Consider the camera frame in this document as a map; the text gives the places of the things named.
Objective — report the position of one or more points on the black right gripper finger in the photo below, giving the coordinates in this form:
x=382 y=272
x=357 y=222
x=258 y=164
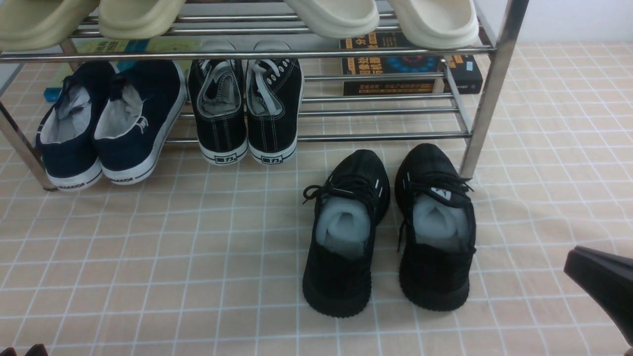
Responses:
x=608 y=279

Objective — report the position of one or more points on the navy canvas shoe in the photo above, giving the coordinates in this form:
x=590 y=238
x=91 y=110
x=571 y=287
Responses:
x=144 y=102
x=64 y=135

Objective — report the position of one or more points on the olive green slipper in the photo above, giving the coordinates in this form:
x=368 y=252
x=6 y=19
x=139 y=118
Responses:
x=137 y=19
x=39 y=24

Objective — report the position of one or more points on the stainless steel shoe rack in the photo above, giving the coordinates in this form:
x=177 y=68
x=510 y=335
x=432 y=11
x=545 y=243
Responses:
x=225 y=21

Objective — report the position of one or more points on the black canvas sneaker left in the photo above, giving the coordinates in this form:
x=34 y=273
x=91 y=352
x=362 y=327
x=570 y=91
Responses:
x=216 y=93

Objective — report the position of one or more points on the dark object bottom left corner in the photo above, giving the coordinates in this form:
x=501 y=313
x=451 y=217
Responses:
x=36 y=350

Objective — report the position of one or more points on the black book under rack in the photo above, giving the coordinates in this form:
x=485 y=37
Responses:
x=410 y=66

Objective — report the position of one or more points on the navy canvas shoe right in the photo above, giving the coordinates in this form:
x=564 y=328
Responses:
x=144 y=102

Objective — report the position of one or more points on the olive green slipper far left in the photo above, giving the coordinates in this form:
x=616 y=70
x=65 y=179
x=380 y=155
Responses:
x=39 y=24

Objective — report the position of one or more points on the black knit sneaker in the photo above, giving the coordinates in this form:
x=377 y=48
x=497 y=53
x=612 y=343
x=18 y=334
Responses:
x=438 y=233
x=349 y=206

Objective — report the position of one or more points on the cream white slipper right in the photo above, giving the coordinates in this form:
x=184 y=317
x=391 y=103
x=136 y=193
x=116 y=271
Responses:
x=437 y=24

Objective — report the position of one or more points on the black canvas sneaker right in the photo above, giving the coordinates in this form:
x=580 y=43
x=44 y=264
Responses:
x=274 y=92

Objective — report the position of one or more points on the cream white slipper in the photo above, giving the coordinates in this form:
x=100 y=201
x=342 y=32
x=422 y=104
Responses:
x=337 y=19
x=437 y=24

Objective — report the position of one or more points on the navy canvas shoe left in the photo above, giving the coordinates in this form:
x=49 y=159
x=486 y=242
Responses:
x=64 y=135

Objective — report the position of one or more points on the black canvas sneaker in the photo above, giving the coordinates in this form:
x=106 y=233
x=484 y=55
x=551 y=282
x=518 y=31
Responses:
x=216 y=93
x=274 y=92

